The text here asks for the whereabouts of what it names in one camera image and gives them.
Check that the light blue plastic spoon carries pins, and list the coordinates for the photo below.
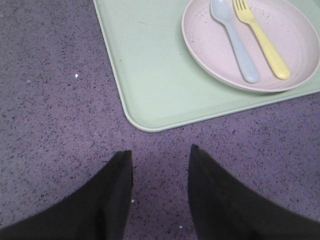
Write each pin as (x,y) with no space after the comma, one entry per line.
(221,12)

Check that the pale pink speckled plate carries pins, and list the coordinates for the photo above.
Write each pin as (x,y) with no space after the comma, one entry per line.
(293,26)

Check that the yellow plastic fork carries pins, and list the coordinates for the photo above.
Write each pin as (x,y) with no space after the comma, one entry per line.
(272,56)

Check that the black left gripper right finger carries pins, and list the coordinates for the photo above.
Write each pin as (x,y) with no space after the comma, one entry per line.
(223,208)

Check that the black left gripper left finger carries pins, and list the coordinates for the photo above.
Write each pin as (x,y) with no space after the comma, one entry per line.
(96,211)

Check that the light green plastic tray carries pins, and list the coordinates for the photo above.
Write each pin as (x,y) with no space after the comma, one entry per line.
(160,84)

